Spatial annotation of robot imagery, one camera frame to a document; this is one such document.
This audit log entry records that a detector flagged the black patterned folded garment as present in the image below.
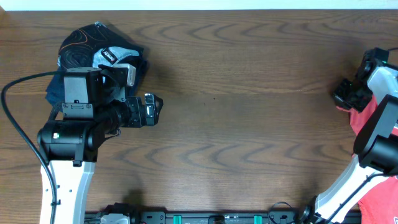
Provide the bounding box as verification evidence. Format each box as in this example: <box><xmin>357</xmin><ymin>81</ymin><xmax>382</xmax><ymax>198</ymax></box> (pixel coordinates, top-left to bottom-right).
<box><xmin>57</xmin><ymin>22</ymin><xmax>146</xmax><ymax>69</ymax></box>

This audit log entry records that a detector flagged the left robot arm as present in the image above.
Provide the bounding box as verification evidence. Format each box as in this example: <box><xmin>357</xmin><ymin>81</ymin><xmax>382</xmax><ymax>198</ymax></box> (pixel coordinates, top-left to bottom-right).
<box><xmin>37</xmin><ymin>65</ymin><xmax>163</xmax><ymax>223</ymax></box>

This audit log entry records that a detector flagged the red soccer t-shirt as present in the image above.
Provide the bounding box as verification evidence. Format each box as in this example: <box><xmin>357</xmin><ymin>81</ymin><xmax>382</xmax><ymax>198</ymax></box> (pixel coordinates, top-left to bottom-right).
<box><xmin>337</xmin><ymin>95</ymin><xmax>398</xmax><ymax>224</ymax></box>

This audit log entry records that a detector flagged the navy blue folded garment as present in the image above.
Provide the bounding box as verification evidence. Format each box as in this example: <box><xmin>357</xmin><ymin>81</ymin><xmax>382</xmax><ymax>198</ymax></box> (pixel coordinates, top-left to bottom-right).
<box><xmin>45</xmin><ymin>59</ymin><xmax>147</xmax><ymax>106</ymax></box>

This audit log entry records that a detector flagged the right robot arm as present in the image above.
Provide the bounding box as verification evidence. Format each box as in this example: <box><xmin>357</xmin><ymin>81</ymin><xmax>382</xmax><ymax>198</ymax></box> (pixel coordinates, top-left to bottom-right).
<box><xmin>295</xmin><ymin>47</ymin><xmax>397</xmax><ymax>223</ymax></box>

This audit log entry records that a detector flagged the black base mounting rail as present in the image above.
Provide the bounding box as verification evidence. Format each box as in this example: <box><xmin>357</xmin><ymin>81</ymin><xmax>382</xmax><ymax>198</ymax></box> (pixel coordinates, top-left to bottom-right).
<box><xmin>84</xmin><ymin>202</ymin><xmax>362</xmax><ymax>224</ymax></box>

